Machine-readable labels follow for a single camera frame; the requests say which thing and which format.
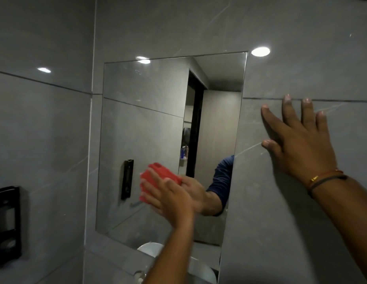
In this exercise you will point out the person's right middle finger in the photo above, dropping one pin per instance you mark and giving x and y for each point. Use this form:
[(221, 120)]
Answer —
[(291, 112)]

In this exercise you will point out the white ceramic basin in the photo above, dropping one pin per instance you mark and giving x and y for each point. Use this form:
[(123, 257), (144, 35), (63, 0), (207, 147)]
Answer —
[(204, 272)]

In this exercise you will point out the person's right forearm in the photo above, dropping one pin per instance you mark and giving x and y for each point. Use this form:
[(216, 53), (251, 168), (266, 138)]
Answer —
[(349, 218)]

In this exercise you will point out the person's left fingers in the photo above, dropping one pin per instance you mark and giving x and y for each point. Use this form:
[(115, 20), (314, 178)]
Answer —
[(150, 186)]

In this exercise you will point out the chrome faucet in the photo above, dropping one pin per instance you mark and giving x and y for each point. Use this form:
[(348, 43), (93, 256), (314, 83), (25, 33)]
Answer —
[(139, 277)]

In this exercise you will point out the frameless wall mirror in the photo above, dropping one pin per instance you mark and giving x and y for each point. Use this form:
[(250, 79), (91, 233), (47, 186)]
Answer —
[(142, 124)]

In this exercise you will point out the black wall soap dispenser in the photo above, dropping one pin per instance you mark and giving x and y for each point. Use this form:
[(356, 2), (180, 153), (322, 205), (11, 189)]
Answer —
[(7, 224)]

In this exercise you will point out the person's left forearm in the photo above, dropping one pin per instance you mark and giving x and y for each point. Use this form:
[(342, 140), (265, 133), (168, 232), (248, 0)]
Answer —
[(171, 254)]

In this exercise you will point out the person's right thumb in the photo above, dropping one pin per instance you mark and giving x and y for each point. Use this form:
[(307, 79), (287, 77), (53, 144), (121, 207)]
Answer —
[(271, 147)]

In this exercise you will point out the person's right little finger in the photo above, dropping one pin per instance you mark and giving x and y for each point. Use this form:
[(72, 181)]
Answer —
[(322, 122)]

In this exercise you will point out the person's left hand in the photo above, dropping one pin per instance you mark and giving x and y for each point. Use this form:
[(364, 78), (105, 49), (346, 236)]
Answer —
[(174, 201)]

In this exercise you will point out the person's right hand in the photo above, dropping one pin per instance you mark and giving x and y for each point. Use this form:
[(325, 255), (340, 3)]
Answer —
[(304, 147)]

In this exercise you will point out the red cleaning cloth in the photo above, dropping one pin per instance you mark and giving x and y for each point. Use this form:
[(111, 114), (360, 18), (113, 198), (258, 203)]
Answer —
[(165, 173)]

